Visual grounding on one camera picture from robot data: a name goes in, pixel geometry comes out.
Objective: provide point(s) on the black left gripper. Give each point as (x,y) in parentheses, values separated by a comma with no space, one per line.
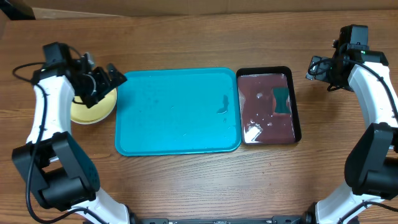
(105,83)

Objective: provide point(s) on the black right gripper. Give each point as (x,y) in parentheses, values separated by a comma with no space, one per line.
(322,76)

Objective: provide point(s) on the yellow plate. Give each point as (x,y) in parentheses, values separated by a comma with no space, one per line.
(82,115)

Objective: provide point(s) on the green sponge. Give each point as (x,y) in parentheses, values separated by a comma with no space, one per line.
(281,96)

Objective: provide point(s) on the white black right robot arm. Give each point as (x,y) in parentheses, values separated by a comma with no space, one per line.
(370,175)

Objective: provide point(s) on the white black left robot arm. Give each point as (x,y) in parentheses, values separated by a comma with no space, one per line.
(56,170)

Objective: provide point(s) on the teal plastic tray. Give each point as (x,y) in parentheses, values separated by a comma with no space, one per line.
(181,111)

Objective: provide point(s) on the black tray with water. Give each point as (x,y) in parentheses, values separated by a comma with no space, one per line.
(259,124)

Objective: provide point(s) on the cardboard panel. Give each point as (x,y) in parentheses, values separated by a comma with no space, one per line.
(196,7)

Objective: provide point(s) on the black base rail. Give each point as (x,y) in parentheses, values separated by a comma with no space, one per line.
(278,219)

